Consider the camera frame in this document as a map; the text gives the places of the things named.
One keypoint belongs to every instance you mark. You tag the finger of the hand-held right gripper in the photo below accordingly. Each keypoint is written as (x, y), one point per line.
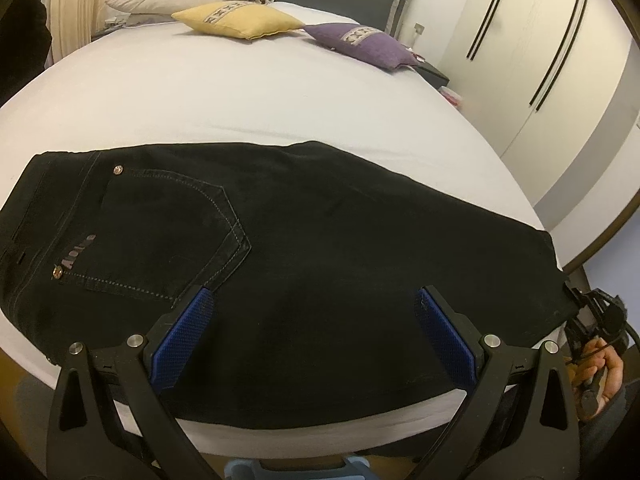
(572, 297)

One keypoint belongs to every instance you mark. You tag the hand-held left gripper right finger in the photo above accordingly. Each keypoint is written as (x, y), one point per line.
(442, 337)

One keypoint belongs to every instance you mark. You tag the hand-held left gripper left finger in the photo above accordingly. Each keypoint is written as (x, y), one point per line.
(186, 332)

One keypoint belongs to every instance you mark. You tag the black pants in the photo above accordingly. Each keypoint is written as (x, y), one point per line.
(325, 260)

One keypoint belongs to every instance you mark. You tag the person's right forearm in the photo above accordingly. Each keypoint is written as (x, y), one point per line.
(617, 425)

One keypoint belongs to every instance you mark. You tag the person's right hand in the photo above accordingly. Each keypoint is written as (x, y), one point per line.
(610, 375)

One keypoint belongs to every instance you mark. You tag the white red-striped bin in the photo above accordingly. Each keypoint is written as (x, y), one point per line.
(451, 97)

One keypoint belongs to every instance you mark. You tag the white bed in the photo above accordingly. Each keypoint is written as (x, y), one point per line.
(200, 95)

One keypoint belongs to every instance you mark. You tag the dark nightstand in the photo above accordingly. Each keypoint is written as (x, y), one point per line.
(432, 74)

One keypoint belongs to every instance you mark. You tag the purple patterned cushion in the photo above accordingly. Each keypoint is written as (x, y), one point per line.
(372, 50)

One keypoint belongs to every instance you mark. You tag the yellow patterned cushion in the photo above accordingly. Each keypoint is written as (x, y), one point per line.
(255, 25)

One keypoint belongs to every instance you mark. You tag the black hanging garment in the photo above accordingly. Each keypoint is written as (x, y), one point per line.
(25, 35)

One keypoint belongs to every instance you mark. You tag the white pillow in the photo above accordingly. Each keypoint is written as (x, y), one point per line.
(292, 11)

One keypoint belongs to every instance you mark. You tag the cream curtain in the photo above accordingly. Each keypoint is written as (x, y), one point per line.
(70, 10)

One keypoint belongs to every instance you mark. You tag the wall socket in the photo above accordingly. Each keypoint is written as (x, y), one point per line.
(419, 28)

